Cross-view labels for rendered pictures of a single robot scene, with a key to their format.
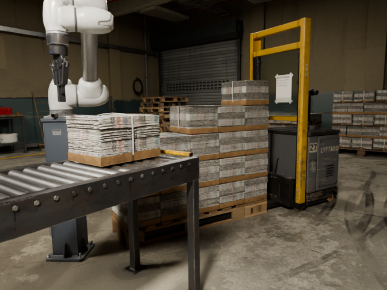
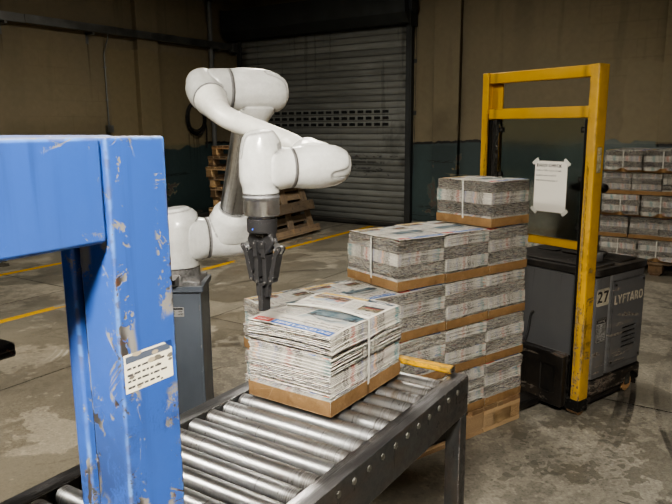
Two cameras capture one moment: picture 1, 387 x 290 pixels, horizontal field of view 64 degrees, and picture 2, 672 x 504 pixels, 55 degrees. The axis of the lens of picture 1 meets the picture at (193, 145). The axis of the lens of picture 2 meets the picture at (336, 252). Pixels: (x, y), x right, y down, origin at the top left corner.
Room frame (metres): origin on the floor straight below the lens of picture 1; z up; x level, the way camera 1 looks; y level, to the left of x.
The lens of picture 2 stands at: (-0.21, 0.54, 1.56)
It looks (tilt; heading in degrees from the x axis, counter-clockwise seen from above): 11 degrees down; 355
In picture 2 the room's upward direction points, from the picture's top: straight up
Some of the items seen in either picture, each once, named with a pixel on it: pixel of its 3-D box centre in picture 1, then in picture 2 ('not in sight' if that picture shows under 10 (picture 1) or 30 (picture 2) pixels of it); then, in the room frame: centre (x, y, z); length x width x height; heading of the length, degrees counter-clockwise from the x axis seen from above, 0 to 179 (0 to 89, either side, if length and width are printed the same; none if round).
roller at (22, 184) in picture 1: (19, 185); (222, 472); (1.19, 0.68, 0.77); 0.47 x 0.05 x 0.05; 52
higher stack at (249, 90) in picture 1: (243, 147); (478, 299); (3.07, -0.50, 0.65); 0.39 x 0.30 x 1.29; 31
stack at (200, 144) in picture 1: (180, 179); (372, 370); (2.70, 0.12, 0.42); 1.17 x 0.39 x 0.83; 121
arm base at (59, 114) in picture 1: (60, 113); (177, 274); (2.17, 0.92, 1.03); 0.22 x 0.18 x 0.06; 177
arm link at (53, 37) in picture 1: (57, 39); (261, 205); (1.40, 0.58, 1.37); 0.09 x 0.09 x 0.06
